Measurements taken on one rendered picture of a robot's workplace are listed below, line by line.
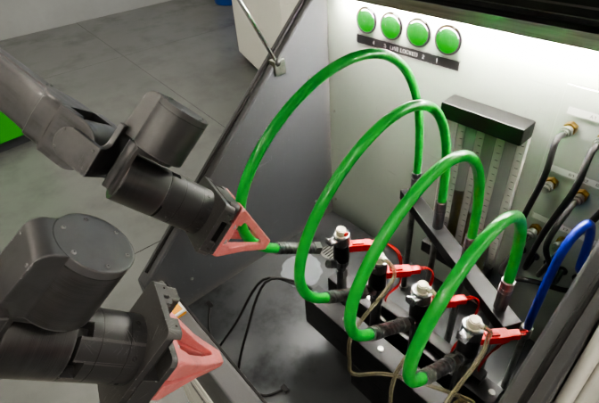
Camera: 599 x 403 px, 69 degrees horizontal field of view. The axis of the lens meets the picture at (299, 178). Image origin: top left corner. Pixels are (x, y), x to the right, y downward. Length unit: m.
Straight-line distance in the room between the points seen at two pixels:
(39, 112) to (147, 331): 0.28
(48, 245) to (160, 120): 0.21
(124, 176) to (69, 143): 0.07
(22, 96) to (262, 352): 0.65
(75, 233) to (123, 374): 0.13
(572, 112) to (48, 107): 0.68
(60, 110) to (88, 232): 0.23
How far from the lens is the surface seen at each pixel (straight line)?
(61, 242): 0.32
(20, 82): 0.60
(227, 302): 1.05
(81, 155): 0.51
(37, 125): 0.56
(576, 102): 0.74
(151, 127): 0.48
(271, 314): 1.02
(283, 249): 0.63
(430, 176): 0.50
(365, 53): 0.59
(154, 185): 0.49
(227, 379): 0.81
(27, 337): 0.36
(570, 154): 0.77
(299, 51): 0.95
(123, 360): 0.39
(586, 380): 0.62
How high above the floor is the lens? 1.64
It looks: 36 degrees down
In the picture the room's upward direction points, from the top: 5 degrees counter-clockwise
